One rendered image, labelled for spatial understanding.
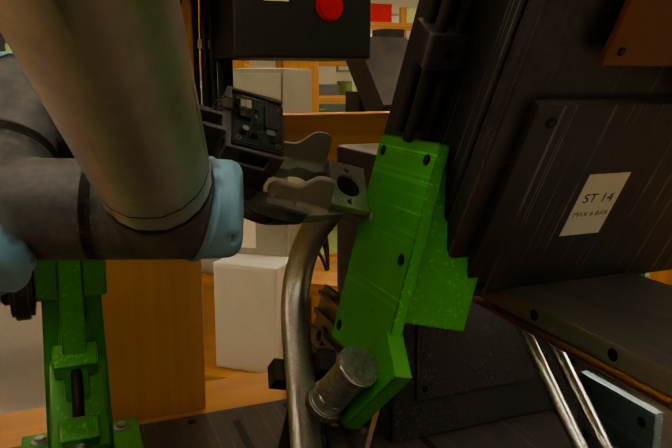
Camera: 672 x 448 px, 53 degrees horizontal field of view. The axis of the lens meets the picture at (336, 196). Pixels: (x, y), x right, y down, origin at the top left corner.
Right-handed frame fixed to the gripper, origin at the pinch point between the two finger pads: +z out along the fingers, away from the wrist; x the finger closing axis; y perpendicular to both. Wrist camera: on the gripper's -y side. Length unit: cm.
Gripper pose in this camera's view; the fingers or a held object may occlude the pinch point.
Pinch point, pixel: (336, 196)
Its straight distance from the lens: 67.8
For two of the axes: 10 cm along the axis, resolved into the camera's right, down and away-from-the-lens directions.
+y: 4.4, -5.6, -7.0
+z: 9.0, 2.1, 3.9
